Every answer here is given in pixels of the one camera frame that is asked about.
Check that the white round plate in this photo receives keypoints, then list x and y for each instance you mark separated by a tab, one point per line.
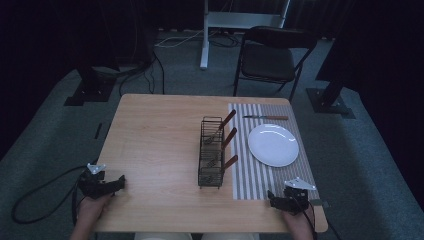
273	145

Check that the person's right hand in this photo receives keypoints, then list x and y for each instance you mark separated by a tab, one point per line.
299	225

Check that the white metal desk frame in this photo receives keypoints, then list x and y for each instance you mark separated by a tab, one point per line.
233	20

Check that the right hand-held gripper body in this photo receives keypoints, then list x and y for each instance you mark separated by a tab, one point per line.
296	196

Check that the grey striped placemat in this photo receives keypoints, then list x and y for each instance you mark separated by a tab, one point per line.
243	173

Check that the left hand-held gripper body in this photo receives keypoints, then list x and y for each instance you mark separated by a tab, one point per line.
93	186

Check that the black folding chair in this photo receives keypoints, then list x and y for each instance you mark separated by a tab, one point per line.
268	62

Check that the person's left hand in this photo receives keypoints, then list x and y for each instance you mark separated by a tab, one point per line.
90	210

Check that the black stand base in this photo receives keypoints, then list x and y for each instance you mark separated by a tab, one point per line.
330	100
90	90

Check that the grey tape piece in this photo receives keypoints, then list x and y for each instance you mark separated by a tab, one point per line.
320	203

